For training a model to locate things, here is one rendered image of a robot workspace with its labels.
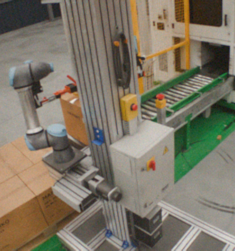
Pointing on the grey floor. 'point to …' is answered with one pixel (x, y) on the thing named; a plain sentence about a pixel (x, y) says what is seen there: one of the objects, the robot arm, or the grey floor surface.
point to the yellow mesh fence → (162, 48)
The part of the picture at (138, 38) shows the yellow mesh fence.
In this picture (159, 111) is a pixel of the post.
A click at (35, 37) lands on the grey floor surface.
